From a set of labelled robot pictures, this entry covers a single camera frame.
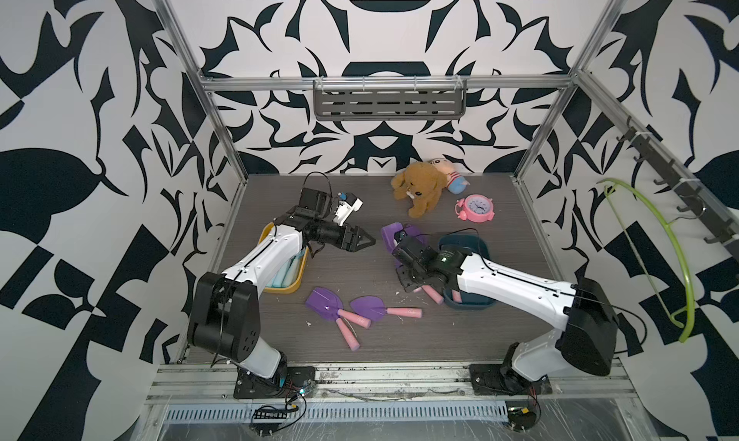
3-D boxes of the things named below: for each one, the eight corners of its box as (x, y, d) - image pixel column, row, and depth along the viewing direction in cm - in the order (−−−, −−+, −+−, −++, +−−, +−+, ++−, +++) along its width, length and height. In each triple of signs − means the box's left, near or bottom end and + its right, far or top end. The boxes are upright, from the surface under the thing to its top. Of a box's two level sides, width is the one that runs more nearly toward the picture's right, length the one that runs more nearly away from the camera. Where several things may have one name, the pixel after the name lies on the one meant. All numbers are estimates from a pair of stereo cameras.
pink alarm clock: (457, 222, 109) (460, 215, 105) (452, 201, 115) (455, 193, 112) (493, 222, 109) (497, 215, 105) (486, 201, 115) (490, 194, 112)
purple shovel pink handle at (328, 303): (304, 305, 88) (302, 302, 87) (318, 285, 93) (317, 282, 91) (362, 339, 82) (362, 337, 81) (375, 315, 87) (375, 313, 85)
